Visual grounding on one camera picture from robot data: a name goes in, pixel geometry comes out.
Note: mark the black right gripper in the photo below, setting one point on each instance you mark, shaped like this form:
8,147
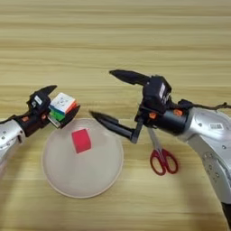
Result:
168,118

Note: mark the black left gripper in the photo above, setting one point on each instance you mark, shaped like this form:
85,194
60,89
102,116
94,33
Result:
31,121

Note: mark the multicoloured puzzle cube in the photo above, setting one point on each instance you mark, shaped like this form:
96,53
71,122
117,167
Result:
61,103

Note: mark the red cube block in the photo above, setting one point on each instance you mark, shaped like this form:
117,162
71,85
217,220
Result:
81,141

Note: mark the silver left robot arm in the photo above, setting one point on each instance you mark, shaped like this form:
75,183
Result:
9,133

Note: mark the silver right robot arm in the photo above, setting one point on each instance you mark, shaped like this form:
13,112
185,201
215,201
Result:
210,138

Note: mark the left black box white label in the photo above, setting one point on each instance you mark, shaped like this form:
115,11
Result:
39,103

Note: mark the black box white label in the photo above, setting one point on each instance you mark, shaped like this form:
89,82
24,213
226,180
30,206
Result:
39,103
156,93

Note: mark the right black box white label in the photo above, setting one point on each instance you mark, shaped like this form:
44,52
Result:
156,93

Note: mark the white round plate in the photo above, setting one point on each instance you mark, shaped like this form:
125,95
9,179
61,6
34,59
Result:
84,177

